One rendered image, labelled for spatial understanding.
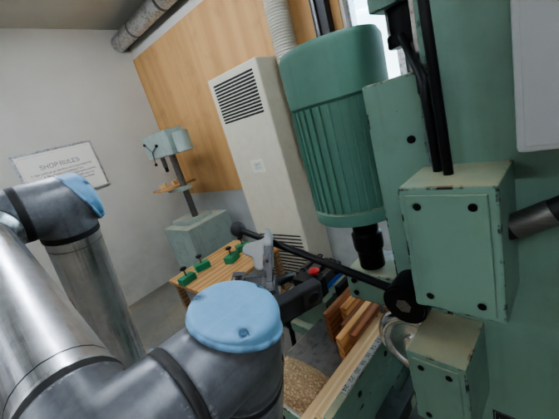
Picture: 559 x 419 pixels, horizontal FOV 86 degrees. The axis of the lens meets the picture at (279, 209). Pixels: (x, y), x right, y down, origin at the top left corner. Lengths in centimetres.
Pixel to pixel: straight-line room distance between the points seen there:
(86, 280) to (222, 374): 58
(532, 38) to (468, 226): 16
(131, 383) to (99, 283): 56
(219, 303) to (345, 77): 36
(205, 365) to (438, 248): 25
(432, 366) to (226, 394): 26
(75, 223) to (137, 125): 299
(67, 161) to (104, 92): 80
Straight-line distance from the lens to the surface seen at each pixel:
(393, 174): 48
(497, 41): 38
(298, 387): 65
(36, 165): 336
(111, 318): 89
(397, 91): 45
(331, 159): 51
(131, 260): 359
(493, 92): 38
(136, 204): 357
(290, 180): 212
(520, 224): 36
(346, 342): 69
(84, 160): 344
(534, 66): 32
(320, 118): 50
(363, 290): 68
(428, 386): 49
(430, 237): 35
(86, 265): 81
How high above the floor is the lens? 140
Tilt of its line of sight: 16 degrees down
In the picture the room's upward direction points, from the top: 16 degrees counter-clockwise
